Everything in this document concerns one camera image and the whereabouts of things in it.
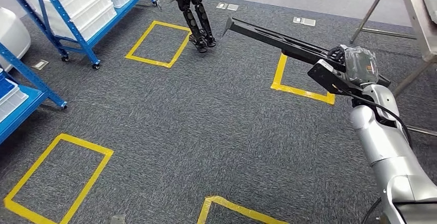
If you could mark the long black plastic part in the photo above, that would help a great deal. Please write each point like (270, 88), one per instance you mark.
(259, 33)

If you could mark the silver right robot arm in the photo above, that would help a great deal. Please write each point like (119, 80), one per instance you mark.
(385, 147)

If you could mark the blue wheeled shelf rack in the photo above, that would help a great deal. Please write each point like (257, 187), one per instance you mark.
(119, 19)

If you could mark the blue steel shelf rack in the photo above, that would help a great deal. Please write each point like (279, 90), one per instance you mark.
(20, 113)

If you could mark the yellow floor tape square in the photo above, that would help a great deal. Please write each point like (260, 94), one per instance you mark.
(300, 93)
(239, 208)
(85, 144)
(146, 62)

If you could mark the black humanoid robot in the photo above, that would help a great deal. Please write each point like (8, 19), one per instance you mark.
(198, 17)

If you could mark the metal floor socket plate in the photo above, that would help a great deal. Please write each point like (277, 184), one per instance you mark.
(222, 5)
(40, 65)
(304, 21)
(117, 220)
(233, 7)

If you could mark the blue plastic bin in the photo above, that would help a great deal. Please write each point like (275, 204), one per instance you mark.
(5, 89)

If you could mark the steel table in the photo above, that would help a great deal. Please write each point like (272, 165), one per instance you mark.
(414, 11)

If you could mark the white car red stripe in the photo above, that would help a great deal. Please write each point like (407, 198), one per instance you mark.
(12, 35)

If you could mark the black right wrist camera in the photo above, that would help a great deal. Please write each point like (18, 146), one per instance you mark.
(324, 75)

